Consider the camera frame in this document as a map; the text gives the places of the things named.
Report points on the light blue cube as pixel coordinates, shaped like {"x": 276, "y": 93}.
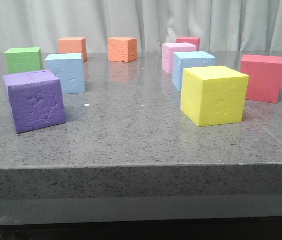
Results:
{"x": 68, "y": 67}
{"x": 191, "y": 59}

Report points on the dented orange foam cube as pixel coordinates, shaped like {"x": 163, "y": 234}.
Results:
{"x": 122, "y": 49}

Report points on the yellow foam cube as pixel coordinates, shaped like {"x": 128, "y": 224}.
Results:
{"x": 213, "y": 95}

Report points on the pink foam cube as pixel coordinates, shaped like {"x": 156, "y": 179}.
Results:
{"x": 168, "y": 50}

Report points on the small far red cube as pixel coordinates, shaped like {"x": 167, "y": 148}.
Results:
{"x": 191, "y": 40}

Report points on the smooth orange foam cube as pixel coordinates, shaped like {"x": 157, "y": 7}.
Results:
{"x": 69, "y": 45}

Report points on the purple foam cube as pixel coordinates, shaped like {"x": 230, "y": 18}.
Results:
{"x": 36, "y": 100}

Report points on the grey pleated curtain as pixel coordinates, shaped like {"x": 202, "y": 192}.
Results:
{"x": 222, "y": 25}

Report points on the large red foam cube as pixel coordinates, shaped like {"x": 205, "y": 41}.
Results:
{"x": 265, "y": 77}

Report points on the green foam cube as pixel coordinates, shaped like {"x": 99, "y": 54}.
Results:
{"x": 20, "y": 60}

